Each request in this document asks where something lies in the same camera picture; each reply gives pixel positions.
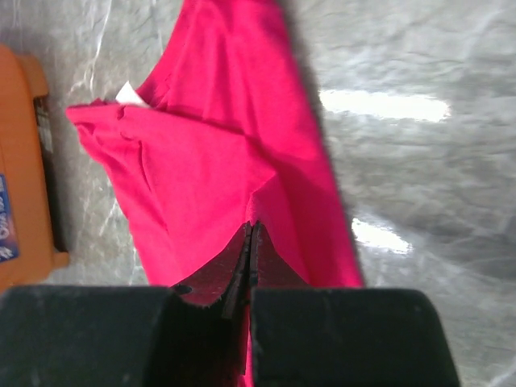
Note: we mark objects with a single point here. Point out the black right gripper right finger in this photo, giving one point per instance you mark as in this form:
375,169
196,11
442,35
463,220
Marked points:
334,338

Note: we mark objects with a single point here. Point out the orange plastic laundry basket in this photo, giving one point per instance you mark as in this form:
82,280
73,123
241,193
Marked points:
28,248

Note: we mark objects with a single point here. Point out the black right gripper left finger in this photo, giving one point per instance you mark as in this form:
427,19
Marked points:
121,334

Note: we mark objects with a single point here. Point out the magenta t shirt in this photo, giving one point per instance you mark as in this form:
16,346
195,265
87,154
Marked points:
220,169

